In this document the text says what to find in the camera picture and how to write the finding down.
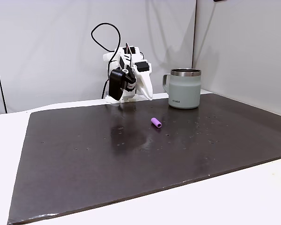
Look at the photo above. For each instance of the grey-green steel-rimmed mug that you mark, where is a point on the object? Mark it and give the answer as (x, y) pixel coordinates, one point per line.
(184, 93)

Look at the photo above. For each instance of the purple pen grip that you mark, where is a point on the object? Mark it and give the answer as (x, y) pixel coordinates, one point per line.
(156, 123)

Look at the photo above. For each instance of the black object on wall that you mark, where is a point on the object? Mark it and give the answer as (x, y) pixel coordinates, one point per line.
(219, 0)

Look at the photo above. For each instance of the dark brown table mat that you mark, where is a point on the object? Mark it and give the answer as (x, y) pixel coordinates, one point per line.
(131, 159)

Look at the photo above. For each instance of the black oval camera box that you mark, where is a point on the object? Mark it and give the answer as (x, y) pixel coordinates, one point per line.
(116, 84)

